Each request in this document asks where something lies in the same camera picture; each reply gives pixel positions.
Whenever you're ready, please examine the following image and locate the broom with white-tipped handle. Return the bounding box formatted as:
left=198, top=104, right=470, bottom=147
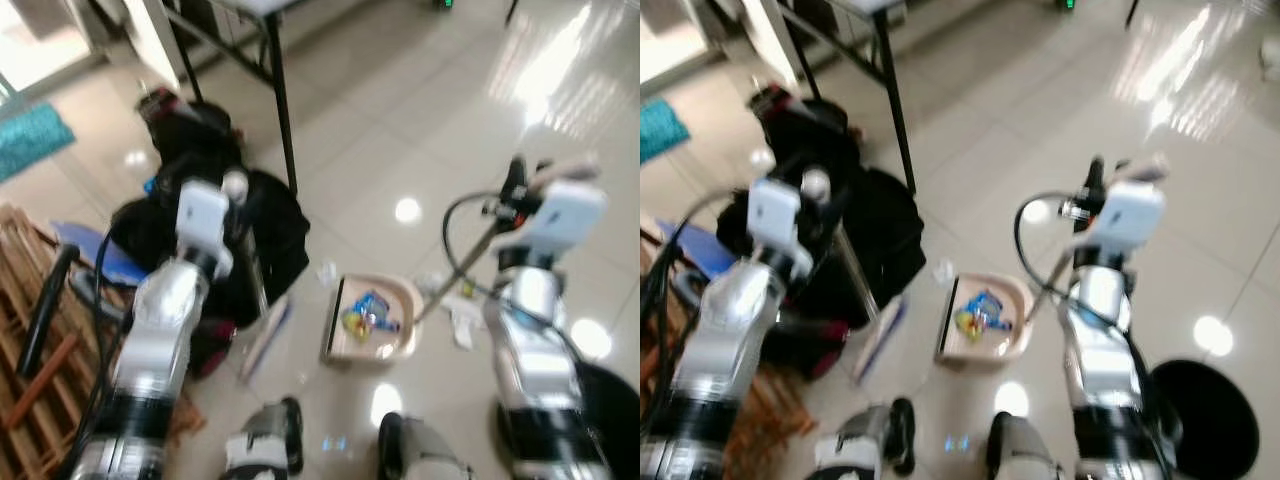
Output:
left=803, top=168, right=912, bottom=387
left=226, top=170, right=294, bottom=384

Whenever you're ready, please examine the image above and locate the beige dustpan with grey handle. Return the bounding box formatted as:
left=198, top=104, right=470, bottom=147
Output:
left=320, top=215, right=506, bottom=367
left=935, top=230, right=1081, bottom=367

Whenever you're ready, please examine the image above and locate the teal floor mat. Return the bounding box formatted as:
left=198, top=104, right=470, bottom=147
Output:
left=0, top=100, right=77, bottom=184
left=640, top=97, right=692, bottom=167

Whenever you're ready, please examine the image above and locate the black backpack with red trim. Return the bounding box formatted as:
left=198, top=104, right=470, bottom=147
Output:
left=748, top=84, right=863, bottom=201
left=138, top=88, right=247, bottom=201

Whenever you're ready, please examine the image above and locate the blue flat board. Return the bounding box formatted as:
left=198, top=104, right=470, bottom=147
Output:
left=50, top=220, right=151, bottom=292
left=655, top=218, right=742, bottom=282

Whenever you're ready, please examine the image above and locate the white crumpled paper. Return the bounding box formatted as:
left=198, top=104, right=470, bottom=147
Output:
left=440, top=290, right=492, bottom=352

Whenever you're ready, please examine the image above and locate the colourful snack wrapper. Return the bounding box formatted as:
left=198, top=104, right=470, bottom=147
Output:
left=340, top=290, right=404, bottom=342
left=953, top=290, right=1014, bottom=342

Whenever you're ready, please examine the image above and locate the white board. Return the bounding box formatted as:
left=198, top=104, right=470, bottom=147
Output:
left=740, top=0, right=813, bottom=91
left=120, top=0, right=193, bottom=91

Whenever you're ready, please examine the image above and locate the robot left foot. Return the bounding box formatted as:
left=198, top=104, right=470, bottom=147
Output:
left=222, top=397, right=306, bottom=480
left=815, top=397, right=917, bottom=480

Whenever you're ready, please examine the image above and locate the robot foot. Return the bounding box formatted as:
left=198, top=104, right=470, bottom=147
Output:
left=378, top=412, right=472, bottom=480
left=222, top=397, right=306, bottom=480
left=985, top=410, right=1067, bottom=480
left=815, top=397, right=917, bottom=480

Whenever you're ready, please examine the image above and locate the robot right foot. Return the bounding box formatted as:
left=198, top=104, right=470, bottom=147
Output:
left=985, top=410, right=1067, bottom=480
left=378, top=412, right=472, bottom=480

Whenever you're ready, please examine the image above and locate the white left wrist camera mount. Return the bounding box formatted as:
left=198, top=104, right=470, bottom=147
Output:
left=174, top=180, right=235, bottom=277
left=745, top=178, right=813, bottom=277

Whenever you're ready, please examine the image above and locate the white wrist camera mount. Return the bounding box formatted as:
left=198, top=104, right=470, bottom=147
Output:
left=1075, top=178, right=1169, bottom=267
left=745, top=178, right=813, bottom=277
left=174, top=180, right=235, bottom=277
left=498, top=180, right=609, bottom=267

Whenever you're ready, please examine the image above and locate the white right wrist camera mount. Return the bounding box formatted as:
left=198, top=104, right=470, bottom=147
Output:
left=498, top=180, right=609, bottom=267
left=1075, top=178, right=1169, bottom=267

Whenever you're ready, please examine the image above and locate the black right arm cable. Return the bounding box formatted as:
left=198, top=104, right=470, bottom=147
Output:
left=1013, top=190, right=1083, bottom=293
left=442, top=190, right=523, bottom=303

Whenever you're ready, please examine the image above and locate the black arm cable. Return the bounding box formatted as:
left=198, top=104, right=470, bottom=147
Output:
left=1013, top=190, right=1083, bottom=293
left=60, top=228, right=127, bottom=480
left=640, top=190, right=743, bottom=441
left=442, top=190, right=523, bottom=303

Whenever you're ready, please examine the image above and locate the black metal frame table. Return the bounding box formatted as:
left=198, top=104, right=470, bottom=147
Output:
left=160, top=0, right=333, bottom=197
left=770, top=0, right=963, bottom=197

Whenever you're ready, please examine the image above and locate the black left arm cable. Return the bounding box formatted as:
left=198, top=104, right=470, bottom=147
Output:
left=60, top=228, right=127, bottom=480
left=640, top=190, right=743, bottom=441

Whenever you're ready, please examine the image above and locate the black tube handle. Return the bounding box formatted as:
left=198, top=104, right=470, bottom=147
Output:
left=17, top=243, right=82, bottom=382

